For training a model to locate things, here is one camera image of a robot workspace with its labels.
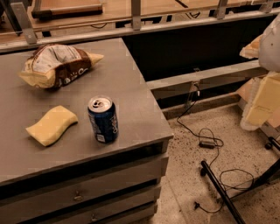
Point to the grey metal rail frame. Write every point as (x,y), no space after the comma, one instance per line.
(175,85)

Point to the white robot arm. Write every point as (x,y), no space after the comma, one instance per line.
(269,50)

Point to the grey drawer cabinet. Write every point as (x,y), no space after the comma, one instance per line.
(119,181)

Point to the black power adapter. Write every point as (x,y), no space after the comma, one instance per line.
(206,144)

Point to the black metal stand leg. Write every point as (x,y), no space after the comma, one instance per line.
(227,193)

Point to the drawer knob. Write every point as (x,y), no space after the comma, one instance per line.
(77,196)
(93,218)

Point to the blue pepsi can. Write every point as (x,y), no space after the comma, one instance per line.
(102,115)

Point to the top drawer knob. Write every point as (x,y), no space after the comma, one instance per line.
(77,196)

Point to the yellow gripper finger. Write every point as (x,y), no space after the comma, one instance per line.
(262,97)
(251,50)

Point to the yellow sponge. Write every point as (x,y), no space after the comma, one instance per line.
(52,125)

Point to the brown yellow chip bag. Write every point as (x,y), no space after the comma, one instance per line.
(56,65)

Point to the lower drawer knob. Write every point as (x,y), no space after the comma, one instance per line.
(93,218)

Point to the dark flat board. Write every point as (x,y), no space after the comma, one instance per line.
(51,9)

